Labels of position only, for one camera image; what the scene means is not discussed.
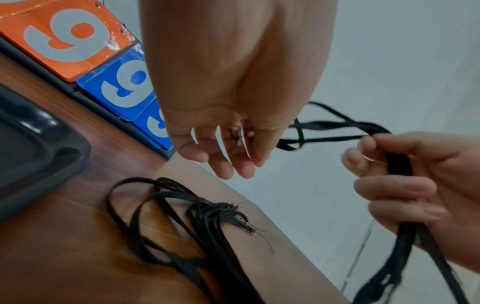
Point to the person's left hand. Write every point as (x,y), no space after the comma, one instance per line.
(232,74)

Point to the person's right hand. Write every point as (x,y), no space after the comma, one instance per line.
(442,184)

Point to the black plastic tray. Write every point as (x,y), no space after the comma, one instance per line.
(33,160)

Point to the orange blue flip scoreboard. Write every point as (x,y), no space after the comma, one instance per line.
(67,38)

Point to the brown wooden desk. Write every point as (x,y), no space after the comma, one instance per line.
(75,252)

